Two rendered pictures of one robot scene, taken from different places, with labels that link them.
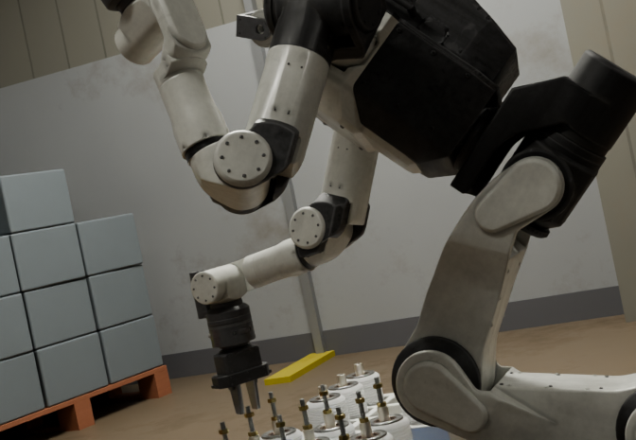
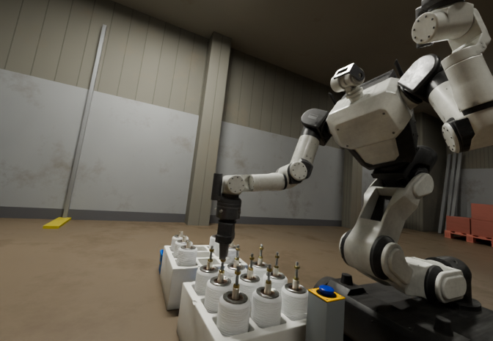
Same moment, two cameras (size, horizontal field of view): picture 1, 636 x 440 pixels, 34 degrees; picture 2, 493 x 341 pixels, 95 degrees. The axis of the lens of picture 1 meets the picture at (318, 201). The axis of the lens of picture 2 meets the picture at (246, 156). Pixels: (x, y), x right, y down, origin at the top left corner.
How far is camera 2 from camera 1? 172 cm
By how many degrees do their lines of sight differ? 49
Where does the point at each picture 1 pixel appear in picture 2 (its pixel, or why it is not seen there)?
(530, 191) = (428, 185)
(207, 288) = (238, 185)
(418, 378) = (396, 256)
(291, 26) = not seen: hidden behind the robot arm
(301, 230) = (297, 171)
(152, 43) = (453, 32)
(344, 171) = (312, 152)
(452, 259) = (399, 204)
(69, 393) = not seen: outside the picture
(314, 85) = not seen: hidden behind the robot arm
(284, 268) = (276, 185)
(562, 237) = (172, 196)
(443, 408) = (401, 271)
